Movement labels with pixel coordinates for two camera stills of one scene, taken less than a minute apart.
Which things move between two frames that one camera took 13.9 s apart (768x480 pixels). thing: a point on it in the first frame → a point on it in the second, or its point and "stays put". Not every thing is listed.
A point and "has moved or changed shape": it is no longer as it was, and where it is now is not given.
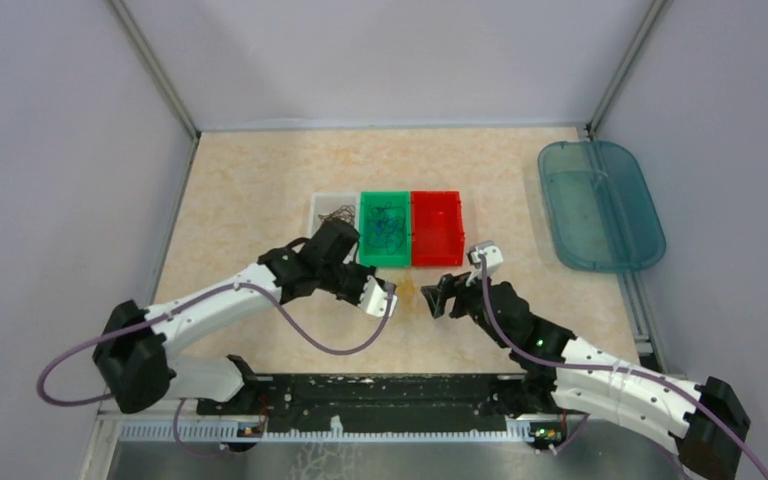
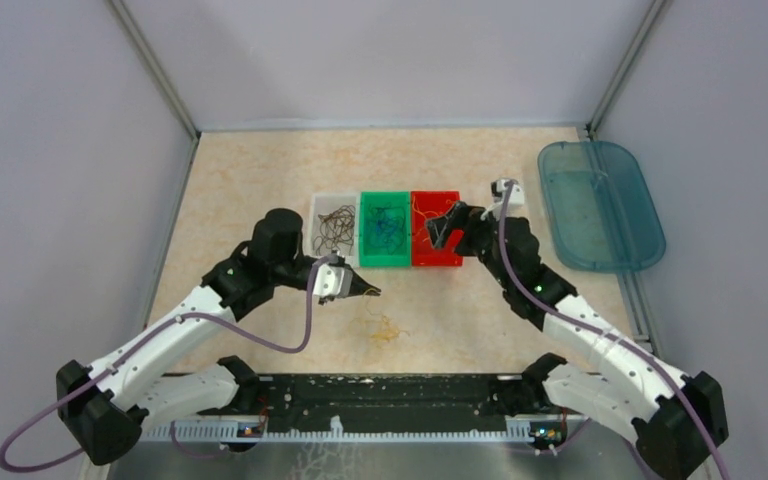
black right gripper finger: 436,295 → 439,229
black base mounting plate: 369,402 stays put
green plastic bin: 385,228 stays put
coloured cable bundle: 406,290 has moved or changed shape
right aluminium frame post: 658,10 stays put
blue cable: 386,225 stays put
